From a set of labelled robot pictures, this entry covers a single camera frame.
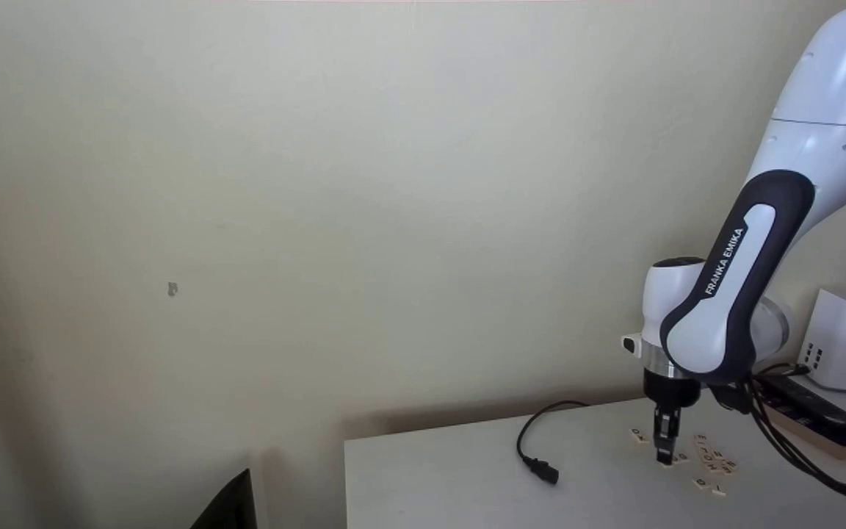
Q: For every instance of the dark chair corner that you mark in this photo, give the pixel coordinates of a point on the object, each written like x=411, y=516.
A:
x=233, y=503

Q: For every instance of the white black Franka robot arm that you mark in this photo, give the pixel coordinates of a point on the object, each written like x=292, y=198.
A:
x=815, y=118

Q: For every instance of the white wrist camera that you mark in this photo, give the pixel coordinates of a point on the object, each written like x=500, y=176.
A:
x=631, y=345

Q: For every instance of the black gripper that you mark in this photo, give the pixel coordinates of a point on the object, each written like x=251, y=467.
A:
x=669, y=389

